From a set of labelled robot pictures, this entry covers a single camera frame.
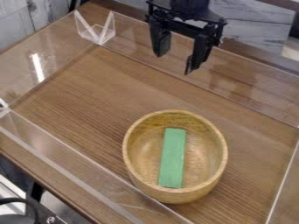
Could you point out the clear acrylic front wall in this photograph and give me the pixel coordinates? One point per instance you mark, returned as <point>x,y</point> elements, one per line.
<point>90,188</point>

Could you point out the clear acrylic back wall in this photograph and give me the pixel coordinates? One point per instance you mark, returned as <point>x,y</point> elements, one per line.
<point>257,86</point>

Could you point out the green rectangular block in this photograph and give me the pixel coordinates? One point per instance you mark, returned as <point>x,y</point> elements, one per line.
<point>172,158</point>

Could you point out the clear acrylic corner bracket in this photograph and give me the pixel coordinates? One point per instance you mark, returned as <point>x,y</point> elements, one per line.
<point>98,34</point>

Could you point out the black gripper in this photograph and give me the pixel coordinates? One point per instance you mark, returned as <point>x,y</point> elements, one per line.
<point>188,17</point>

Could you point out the brown wooden bowl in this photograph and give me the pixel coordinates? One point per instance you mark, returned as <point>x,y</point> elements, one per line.
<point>205,155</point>

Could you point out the clear acrylic wall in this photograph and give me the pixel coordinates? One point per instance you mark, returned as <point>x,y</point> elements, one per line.
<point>90,188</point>
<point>257,86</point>

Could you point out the black table leg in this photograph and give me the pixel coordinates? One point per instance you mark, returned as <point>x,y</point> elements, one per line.
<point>36,191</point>

